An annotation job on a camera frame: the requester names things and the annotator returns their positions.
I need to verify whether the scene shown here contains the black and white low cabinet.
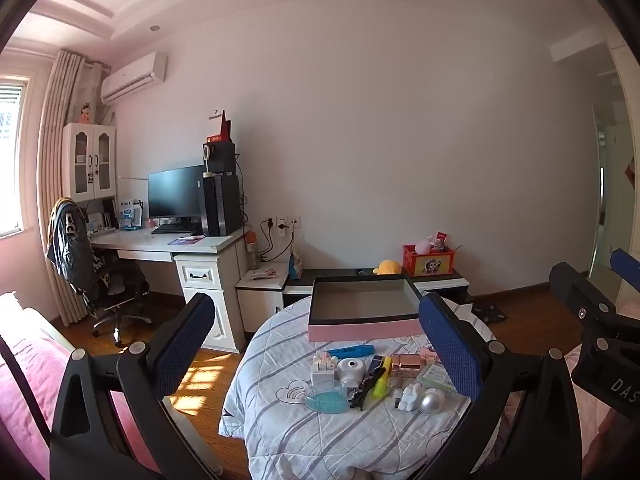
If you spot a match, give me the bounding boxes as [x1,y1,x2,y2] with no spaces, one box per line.
[235,266,471,332]

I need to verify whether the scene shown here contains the silver ball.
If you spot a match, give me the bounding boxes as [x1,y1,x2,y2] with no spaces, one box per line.
[419,389,447,416]

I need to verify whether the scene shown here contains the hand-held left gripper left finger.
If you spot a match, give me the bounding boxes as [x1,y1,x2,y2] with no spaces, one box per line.
[50,292,216,480]

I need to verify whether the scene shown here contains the black computer monitor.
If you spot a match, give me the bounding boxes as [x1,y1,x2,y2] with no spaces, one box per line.
[148,164,205,227]

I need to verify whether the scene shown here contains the white hand-shaped figure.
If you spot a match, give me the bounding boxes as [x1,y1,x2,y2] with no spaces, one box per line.
[398,382,426,412]

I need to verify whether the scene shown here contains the white round device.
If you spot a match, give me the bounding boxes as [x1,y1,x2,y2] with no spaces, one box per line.
[336,357,371,389]

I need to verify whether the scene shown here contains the window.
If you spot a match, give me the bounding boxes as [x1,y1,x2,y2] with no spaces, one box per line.
[0,75,32,239]

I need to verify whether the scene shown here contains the blue tissue pack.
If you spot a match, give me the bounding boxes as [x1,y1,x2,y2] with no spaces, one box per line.
[119,200,144,231]

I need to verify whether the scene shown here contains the white hutch cabinet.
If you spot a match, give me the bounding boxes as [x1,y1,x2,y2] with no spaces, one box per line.
[62,122,117,204]

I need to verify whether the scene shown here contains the yellow highlighter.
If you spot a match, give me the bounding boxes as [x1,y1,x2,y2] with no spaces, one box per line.
[372,356,394,400]

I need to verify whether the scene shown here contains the green and white packet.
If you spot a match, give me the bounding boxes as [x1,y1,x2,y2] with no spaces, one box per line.
[417,364,458,395]

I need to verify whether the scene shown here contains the white wall outlet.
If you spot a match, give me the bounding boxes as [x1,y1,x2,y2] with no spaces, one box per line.
[262,215,304,231]

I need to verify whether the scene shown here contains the glass sliding door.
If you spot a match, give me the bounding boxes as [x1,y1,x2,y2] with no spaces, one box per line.
[590,75,640,293]

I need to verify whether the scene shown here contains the black bathroom scale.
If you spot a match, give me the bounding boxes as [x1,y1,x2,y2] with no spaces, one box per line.
[471,302,509,322]

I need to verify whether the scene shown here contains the black computer tower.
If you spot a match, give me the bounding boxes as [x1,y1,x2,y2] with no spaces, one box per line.
[201,174,242,237]

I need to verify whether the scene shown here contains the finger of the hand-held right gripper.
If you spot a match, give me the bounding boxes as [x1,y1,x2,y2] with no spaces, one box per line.
[610,248,640,293]
[548,261,640,343]

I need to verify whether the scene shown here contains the red storage box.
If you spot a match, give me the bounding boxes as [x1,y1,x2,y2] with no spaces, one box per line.
[402,244,456,277]

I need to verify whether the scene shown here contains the white charger plug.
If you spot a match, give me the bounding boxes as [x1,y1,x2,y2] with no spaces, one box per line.
[310,362,337,389]

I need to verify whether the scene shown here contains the white air conditioner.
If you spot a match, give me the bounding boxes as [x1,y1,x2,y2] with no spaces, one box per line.
[100,52,167,106]

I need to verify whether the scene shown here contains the rose gold tin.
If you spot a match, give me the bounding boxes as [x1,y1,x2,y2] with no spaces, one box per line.
[390,347,441,379]

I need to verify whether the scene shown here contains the pink bed blanket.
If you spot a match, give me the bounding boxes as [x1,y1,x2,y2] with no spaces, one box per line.
[0,292,166,480]

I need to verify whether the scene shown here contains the black power cable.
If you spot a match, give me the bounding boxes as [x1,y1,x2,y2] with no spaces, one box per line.
[259,217,297,264]

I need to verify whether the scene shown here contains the blue transparent dish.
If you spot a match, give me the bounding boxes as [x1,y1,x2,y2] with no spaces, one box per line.
[305,380,349,414]

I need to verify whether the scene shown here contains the office chair with jacket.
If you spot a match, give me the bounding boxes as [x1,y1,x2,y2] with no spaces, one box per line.
[46,198,154,347]

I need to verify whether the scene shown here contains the red paper bag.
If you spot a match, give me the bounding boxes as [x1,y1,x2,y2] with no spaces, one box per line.
[206,109,234,145]

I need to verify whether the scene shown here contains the blue highlighter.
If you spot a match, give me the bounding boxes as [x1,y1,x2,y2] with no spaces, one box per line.
[325,343,376,357]

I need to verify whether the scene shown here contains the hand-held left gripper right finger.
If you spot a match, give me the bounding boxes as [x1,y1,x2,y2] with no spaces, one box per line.
[419,292,583,480]

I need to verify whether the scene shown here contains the pink box with black rim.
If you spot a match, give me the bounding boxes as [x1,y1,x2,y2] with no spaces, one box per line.
[307,275,425,342]

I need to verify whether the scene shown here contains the bottle with orange cap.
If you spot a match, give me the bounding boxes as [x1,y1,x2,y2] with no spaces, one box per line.
[245,232,262,270]

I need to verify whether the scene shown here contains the black speaker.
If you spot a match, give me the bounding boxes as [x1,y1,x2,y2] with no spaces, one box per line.
[202,142,237,176]

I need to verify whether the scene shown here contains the beige curtain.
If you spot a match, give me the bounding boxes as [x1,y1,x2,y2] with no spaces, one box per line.
[37,50,110,326]

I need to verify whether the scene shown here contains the black hair clip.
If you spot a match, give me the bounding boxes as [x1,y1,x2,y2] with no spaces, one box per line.
[348,367,388,412]

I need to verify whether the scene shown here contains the striped white tablecloth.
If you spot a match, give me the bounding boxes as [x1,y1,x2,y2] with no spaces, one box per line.
[219,294,501,480]

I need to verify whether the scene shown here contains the white desk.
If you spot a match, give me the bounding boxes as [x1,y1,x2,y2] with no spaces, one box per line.
[89,224,252,354]

